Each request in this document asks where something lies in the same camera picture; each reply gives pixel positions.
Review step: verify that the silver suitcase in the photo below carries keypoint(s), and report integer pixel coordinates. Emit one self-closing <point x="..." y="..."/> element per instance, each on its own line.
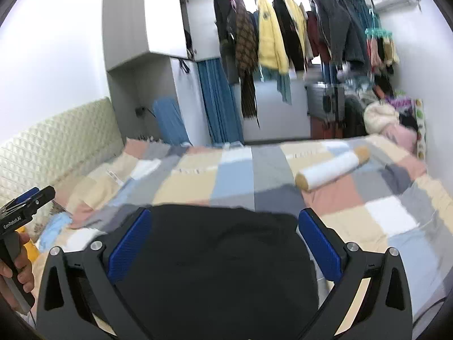
<point x="320" y="101"/>

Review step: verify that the green sock hanger with socks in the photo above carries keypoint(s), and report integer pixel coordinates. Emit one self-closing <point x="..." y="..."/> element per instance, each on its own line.
<point x="382" y="47"/>

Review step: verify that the brown plaid hanging coat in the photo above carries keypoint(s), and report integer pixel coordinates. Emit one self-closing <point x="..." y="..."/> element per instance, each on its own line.
<point x="246" y="49"/>

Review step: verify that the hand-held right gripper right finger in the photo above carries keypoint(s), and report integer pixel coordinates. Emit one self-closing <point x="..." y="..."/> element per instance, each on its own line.
<point x="318" y="244"/>

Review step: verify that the white roll with brown ends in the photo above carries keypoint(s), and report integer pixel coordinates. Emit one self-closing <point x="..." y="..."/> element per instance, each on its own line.
<point x="332" y="168"/>

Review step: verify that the grey white wardrobe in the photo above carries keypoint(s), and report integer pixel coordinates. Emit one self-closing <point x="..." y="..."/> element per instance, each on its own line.
<point x="141" y="14"/>

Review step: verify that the light blue cloth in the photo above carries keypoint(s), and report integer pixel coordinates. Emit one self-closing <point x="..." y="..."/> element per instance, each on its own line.
<point x="55" y="230"/>

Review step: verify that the fruit print cloth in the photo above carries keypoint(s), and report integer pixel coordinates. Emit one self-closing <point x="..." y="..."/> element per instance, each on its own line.
<point x="420" y="127"/>

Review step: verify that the blue striped folded board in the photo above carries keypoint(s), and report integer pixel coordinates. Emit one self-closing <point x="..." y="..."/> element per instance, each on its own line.
<point x="170" y="120"/>

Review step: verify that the pile of mixed clothes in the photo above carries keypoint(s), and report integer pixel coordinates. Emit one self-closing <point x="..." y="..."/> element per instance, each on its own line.
<point x="354" y="113"/>

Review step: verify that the black hanging coat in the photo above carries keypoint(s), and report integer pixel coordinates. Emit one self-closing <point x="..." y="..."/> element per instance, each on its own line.
<point x="223" y="24"/>

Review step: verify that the white air conditioner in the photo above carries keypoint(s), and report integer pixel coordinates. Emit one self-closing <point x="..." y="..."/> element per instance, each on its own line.
<point x="396" y="0"/>

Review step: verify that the dark red suitcase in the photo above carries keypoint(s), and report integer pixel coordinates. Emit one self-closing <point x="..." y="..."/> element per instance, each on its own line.
<point x="325" y="127"/>

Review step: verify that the white fluffy garment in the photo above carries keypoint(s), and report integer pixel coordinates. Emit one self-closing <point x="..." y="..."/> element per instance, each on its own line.
<point x="380" y="115"/>

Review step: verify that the yellow plush toy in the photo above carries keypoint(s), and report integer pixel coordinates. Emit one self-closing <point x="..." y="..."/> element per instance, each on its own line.
<point x="31" y="251"/>

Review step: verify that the black wall charger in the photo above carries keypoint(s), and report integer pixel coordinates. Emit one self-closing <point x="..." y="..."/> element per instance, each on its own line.
<point x="140" y="111"/>

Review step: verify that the blue curtain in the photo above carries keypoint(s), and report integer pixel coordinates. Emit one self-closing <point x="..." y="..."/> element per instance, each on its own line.
<point x="219" y="106"/>

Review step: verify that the pale yellow hanging shirt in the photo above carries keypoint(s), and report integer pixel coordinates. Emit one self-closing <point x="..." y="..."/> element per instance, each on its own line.
<point x="297" y="17"/>

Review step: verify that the pastel patchwork blanket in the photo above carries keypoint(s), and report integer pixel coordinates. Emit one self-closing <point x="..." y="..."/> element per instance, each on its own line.
<point x="240" y="177"/>

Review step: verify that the pink cloth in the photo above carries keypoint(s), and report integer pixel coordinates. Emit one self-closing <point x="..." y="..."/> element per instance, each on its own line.
<point x="401" y="136"/>

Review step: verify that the dark denim hanging garment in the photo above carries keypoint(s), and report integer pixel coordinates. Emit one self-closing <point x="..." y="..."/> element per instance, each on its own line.
<point x="359" y="32"/>

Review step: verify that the yellow fleece jacket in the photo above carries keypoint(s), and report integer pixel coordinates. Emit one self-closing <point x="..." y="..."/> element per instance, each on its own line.
<point x="270" y="39"/>

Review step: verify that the teal hanging cloth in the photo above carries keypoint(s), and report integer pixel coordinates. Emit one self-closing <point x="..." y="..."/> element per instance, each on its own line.
<point x="284" y="88"/>

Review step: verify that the grey knitted sweater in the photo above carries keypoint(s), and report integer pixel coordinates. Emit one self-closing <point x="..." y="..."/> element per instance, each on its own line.
<point x="338" y="28"/>

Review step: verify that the black hanging garment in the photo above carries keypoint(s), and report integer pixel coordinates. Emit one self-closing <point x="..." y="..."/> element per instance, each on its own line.
<point x="292" y="39"/>

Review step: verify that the dark red hanging garment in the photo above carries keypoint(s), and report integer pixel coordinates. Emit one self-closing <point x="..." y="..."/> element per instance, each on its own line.
<point x="316" y="39"/>

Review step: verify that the cream quilted headboard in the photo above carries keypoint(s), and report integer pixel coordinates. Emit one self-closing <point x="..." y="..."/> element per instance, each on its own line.
<point x="53" y="141"/>

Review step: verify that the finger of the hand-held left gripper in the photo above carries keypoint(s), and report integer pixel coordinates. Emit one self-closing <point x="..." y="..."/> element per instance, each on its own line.
<point x="40" y="198"/>

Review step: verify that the black puffer jacket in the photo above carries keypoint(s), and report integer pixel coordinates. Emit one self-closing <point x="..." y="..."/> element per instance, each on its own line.
<point x="219" y="272"/>

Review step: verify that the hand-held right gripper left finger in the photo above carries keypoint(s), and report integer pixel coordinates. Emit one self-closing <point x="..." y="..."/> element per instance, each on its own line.
<point x="130" y="246"/>

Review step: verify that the person's left hand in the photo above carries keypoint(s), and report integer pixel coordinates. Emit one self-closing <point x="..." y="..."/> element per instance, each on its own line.
<point x="26" y="272"/>

